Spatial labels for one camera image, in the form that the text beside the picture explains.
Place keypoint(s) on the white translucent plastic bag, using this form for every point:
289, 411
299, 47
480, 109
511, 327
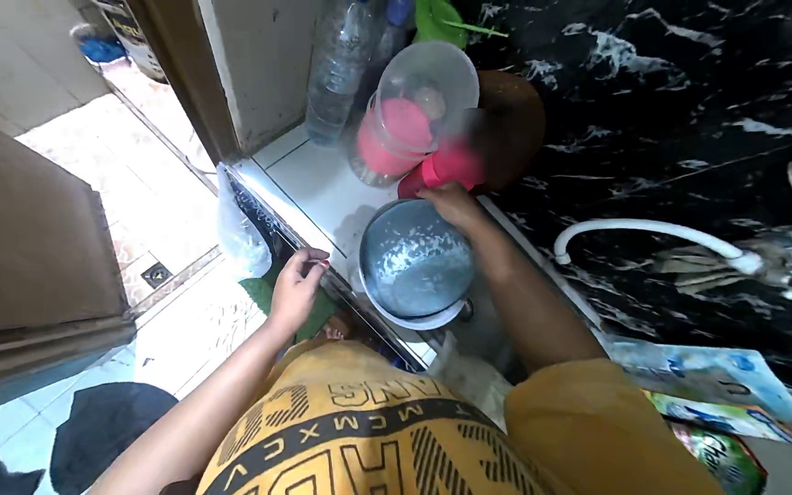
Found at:
241, 244

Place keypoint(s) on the person's legs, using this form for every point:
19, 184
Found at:
337, 327

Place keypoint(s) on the black round rug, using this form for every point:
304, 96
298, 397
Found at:
104, 426

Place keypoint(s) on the brown door frame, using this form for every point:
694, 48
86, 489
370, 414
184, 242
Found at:
186, 79

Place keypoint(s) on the crumpled whitish plastic bag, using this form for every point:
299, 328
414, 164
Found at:
473, 378

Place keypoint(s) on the person's left forearm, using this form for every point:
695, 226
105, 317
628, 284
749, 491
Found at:
214, 388

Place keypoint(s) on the dark gray round bowl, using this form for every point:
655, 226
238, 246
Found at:
418, 282

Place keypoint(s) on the person's right fingers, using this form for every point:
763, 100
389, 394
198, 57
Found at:
433, 192

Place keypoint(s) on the person's body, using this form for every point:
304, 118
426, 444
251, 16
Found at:
396, 426

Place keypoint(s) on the square floor drain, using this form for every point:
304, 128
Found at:
156, 276

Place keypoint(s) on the beige rag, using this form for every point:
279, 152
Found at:
695, 267

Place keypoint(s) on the person's left fingers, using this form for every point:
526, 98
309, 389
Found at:
309, 255

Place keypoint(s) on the white bucket with dark print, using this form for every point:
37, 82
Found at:
140, 48

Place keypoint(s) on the person's left thumb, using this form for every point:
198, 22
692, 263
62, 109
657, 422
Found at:
316, 273

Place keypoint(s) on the pink red plastic cup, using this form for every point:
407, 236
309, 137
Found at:
447, 167

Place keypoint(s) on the person's right forearm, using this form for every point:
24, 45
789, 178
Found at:
518, 290

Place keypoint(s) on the metal sink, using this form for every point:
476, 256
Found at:
499, 323

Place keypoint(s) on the brown round basin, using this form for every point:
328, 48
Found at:
521, 130

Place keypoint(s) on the person's left hand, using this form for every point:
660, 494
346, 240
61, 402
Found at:
293, 293

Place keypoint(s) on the clear container with pink contents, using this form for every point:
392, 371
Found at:
381, 152

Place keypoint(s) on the green mat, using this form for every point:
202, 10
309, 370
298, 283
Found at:
316, 313

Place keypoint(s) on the white curved faucet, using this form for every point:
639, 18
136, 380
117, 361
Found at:
650, 225

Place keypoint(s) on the green plastic strainer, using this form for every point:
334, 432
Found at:
436, 20

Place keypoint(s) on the green red packet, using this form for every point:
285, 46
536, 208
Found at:
726, 462

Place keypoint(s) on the green white long packet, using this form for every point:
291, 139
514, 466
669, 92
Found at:
719, 412

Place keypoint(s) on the blue white plastic packet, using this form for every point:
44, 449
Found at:
712, 375

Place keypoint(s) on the plastic bottle with purple cap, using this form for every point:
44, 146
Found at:
392, 38

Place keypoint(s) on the brown wooden door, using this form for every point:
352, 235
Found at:
28, 240

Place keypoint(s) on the white round pot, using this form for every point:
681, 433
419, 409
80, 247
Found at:
421, 323

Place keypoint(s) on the person's right hand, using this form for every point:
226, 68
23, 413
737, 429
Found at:
456, 205

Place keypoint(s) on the clear plastic tub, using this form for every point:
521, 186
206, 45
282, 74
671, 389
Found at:
456, 72

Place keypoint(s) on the clear plastic bottle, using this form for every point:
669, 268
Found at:
338, 82

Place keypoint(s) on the blue cloth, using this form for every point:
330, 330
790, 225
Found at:
102, 49

